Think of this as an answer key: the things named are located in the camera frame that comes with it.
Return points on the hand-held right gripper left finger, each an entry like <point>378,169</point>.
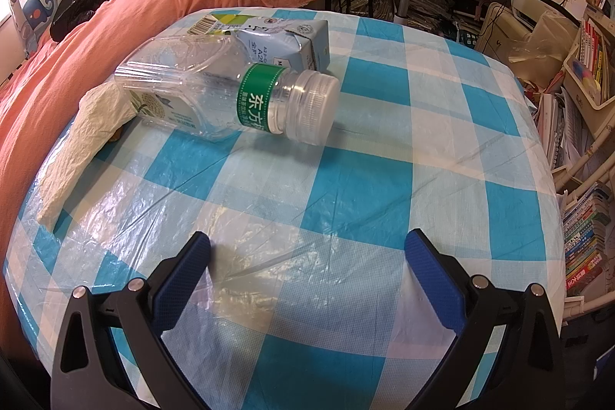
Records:
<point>180,285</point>

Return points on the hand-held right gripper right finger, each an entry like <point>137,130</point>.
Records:
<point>435,285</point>

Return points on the wide white tissue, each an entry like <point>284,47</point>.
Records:
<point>81,141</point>

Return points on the clear plastic bottle green label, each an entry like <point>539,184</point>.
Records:
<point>192,88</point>

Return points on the grey green milk carton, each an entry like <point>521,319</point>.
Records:
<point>288,45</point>

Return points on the blue white checked tablecloth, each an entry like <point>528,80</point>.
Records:
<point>360,179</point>

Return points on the stack of lying books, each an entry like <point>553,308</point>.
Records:
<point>586,242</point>

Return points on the stack of papers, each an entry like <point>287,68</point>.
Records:
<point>557,131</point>

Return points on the white shelf rack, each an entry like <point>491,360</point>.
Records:
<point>596,155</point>

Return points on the white storage bin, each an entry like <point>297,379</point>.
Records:
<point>584,93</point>

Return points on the pink duvet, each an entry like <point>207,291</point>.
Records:
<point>96,49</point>

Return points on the clear plastic bag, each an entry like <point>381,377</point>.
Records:
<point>547,49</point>

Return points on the white printer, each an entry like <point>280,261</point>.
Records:
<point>514,35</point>

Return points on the books in white bin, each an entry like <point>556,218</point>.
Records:
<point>593,54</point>

